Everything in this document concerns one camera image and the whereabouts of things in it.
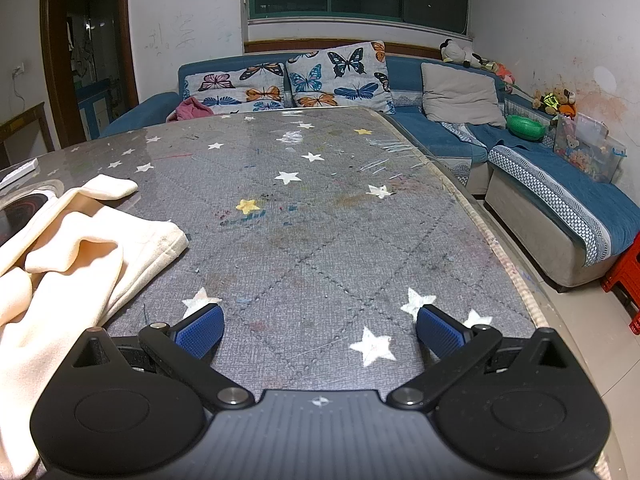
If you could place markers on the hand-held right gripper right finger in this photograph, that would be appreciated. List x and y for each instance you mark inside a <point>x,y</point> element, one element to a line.
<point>440,332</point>

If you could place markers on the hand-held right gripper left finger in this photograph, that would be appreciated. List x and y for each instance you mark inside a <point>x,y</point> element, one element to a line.
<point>200,331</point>

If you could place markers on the cream sweatshirt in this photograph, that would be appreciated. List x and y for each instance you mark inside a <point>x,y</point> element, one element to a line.
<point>75,260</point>

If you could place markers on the grey star print tablecloth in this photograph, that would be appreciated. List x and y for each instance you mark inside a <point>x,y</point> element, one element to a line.
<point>325,235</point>

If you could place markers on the red plastic stool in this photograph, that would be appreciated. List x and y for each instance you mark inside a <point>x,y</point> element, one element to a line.
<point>625,270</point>

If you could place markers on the blue corner sofa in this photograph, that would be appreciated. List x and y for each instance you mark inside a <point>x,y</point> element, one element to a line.
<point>425,132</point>

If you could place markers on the round black induction cooktop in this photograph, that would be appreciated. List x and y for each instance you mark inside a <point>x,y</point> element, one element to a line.
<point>20,215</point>

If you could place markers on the green round toy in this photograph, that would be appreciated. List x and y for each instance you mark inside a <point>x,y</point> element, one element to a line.
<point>525,127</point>

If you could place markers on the pink cloth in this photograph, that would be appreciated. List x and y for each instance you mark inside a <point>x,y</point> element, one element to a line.
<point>192,109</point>

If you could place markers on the clear plastic storage box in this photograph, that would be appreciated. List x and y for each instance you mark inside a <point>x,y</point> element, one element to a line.
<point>585,145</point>

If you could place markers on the plain grey cushion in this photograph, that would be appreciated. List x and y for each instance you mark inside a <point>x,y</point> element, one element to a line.
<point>460,95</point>

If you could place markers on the white remote control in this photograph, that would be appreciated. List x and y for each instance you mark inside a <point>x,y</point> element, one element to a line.
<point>20,172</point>

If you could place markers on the blue cabinet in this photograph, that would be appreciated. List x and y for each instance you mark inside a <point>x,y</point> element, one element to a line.
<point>97,110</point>

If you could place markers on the butterfly print cushion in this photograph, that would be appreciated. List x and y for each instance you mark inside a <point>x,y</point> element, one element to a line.
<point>235,87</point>
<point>340,75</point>

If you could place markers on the small tan plush toy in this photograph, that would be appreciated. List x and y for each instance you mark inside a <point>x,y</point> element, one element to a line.
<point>537,100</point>

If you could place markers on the neon yellow black toy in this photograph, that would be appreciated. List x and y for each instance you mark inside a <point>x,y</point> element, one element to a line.
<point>551,102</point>

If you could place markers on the pink orange plush toy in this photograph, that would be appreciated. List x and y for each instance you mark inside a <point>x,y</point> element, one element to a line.
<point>500,72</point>

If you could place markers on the brown teddy bear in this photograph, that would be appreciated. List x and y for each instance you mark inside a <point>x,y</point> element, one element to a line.
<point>568,96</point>

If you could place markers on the wooden side table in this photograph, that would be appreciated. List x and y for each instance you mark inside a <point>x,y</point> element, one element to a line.
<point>25,120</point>

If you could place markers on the black and white plush toy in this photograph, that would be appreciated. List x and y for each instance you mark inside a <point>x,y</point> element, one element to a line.
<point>455,52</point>

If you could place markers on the dark wooden door frame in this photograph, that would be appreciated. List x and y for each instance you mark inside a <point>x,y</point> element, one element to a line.
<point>131,60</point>

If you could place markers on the white wall socket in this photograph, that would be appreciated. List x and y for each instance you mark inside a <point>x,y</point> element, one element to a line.
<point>18,70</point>

